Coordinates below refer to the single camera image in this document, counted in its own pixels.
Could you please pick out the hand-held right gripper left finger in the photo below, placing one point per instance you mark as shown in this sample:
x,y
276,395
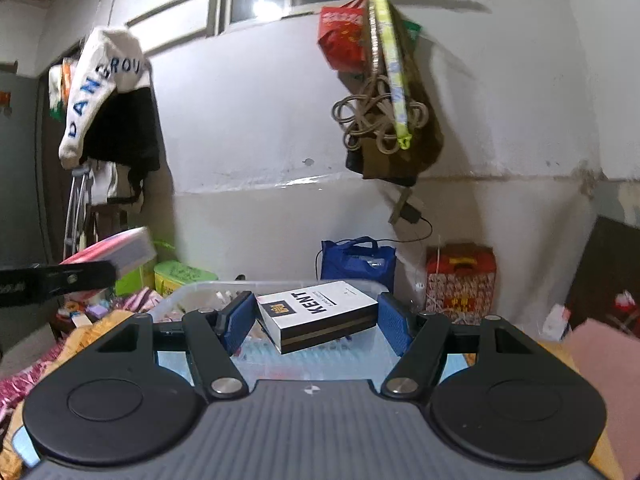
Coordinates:
x,y
239,321

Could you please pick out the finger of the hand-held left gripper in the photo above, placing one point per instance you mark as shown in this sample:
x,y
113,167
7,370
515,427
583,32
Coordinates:
x,y
75,277

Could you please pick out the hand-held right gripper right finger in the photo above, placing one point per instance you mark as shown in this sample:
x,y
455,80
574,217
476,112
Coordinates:
x,y
392,324

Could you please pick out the white and black cigarette box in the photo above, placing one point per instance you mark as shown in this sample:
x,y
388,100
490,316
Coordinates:
x,y
316,317

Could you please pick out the clear plastic storage bin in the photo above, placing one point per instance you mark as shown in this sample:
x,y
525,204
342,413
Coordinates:
x,y
310,355

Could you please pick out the pink and white box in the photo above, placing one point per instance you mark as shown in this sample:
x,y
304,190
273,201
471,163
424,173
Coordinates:
x,y
120,252

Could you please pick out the metal crutch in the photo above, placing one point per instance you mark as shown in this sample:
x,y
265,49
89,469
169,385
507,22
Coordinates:
x,y
75,210

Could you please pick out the blue shopping bag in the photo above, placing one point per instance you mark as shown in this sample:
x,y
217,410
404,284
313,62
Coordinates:
x,y
358,259

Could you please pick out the green plastic container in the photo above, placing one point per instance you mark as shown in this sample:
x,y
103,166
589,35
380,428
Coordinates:
x,y
175,279

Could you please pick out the red patterned gift box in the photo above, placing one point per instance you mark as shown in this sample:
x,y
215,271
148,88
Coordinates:
x,y
460,280

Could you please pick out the black power adapter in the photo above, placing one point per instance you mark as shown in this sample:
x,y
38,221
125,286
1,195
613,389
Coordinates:
x,y
405,212

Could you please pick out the black hanging garment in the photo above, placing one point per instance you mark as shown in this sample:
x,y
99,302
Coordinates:
x,y
131,130

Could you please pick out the brown hanging bag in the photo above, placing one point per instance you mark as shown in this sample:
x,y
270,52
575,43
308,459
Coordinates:
x,y
405,130

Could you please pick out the white lettered hoodie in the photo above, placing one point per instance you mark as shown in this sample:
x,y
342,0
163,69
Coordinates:
x,y
102,85

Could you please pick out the pink cloth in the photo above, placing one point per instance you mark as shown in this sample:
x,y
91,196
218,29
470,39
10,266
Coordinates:
x,y
605,375

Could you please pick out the dark wooden board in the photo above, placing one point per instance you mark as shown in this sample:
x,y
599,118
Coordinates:
x,y
607,265

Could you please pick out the yellow-green rolled paper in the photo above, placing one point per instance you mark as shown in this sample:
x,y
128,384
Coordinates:
x,y
387,55

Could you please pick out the red plastic bag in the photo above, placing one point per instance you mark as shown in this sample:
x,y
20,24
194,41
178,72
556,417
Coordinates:
x,y
344,35

